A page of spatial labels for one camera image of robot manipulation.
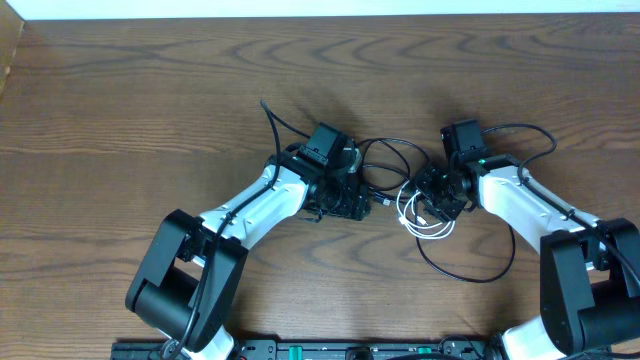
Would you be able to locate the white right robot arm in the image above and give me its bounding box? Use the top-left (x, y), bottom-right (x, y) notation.
top-left (412, 119), bottom-right (639, 359)

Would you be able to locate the black USB cable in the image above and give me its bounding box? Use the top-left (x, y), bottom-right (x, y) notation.
top-left (357, 137), bottom-right (517, 285)

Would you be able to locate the white USB cable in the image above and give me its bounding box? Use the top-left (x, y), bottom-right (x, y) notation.
top-left (395, 179), bottom-right (457, 241)

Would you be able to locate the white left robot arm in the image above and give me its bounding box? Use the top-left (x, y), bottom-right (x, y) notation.
top-left (125, 124), bottom-right (370, 359)

